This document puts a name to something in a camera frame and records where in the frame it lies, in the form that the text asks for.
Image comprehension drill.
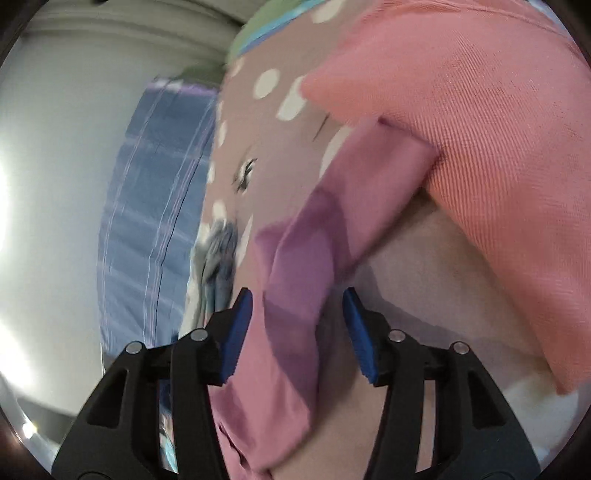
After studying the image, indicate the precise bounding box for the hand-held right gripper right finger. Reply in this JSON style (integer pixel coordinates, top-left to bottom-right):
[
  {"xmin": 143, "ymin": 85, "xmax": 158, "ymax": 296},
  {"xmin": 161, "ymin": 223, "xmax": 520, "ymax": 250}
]
[{"xmin": 341, "ymin": 287, "xmax": 541, "ymax": 480}]

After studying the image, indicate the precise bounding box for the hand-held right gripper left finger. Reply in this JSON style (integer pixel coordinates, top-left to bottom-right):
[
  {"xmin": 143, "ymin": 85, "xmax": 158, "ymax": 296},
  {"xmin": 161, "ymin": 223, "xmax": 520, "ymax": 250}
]
[{"xmin": 51, "ymin": 287, "xmax": 254, "ymax": 480}]

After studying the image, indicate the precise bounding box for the mauve pink garment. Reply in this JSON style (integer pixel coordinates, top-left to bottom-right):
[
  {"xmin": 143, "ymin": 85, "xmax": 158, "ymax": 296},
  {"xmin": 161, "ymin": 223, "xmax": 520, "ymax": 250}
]
[{"xmin": 209, "ymin": 117, "xmax": 439, "ymax": 477}]

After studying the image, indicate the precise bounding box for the blue striped pillow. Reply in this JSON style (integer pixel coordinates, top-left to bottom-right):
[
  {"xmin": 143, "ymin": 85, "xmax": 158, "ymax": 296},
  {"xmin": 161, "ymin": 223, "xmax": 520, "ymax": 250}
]
[{"xmin": 97, "ymin": 76, "xmax": 221, "ymax": 358}]

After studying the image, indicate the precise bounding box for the polka dot blanket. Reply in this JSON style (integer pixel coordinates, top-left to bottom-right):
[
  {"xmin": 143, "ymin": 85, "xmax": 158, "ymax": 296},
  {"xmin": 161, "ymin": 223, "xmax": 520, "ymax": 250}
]
[{"xmin": 179, "ymin": 0, "xmax": 585, "ymax": 480}]

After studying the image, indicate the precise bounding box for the coral pink garment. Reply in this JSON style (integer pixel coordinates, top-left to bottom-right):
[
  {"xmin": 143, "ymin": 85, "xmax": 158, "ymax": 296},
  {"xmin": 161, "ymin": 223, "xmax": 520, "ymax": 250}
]
[{"xmin": 300, "ymin": 0, "xmax": 591, "ymax": 396}]

